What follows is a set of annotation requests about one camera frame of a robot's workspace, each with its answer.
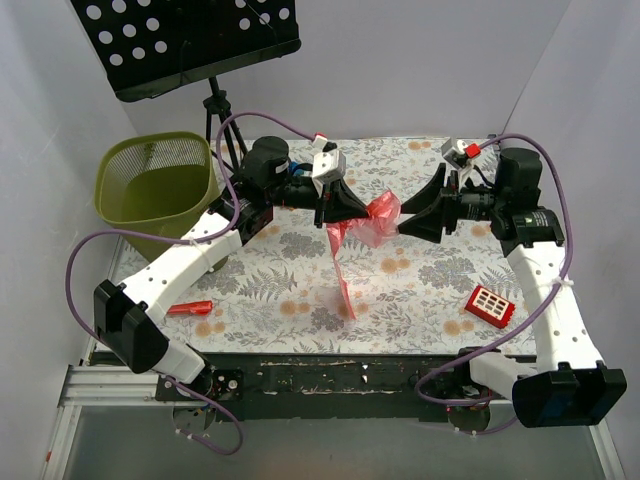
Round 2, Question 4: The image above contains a red plastic trash bag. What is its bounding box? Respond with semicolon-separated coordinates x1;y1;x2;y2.
326;190;401;320

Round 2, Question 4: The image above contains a red trash bag roll remainder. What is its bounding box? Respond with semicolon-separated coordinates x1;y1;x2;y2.
167;300;214;316

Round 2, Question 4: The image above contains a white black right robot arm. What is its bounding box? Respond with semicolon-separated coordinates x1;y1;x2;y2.
398;144;627;428

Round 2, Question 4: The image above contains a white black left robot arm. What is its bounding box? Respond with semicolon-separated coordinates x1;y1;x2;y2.
94;135;368;400

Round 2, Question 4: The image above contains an olive green mesh trash bin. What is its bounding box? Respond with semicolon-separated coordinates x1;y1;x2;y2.
94;130;231;274

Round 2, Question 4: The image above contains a colourful toy brick car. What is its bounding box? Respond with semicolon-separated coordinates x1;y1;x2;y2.
289;162;313;177

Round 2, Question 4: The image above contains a red white toy block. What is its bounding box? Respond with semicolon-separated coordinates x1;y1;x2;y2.
464;285;515;329

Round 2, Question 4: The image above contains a floral patterned table mat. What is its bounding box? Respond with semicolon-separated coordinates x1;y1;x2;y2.
110;136;539;355

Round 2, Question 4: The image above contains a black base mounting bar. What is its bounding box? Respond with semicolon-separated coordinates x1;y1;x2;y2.
154;352;521;424

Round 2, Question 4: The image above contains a black perforated music stand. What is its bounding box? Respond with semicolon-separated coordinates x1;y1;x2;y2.
69;0;303;171

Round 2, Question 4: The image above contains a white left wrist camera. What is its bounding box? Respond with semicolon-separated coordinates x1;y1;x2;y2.
311;132;346;188

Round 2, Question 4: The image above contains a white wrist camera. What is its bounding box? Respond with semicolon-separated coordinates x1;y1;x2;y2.
440;137;481;184
311;132;346;188

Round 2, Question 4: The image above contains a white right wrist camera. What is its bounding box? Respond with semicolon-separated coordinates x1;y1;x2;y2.
440;137;481;184

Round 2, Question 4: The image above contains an aluminium frame rail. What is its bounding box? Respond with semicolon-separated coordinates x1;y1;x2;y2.
39;362;161;480

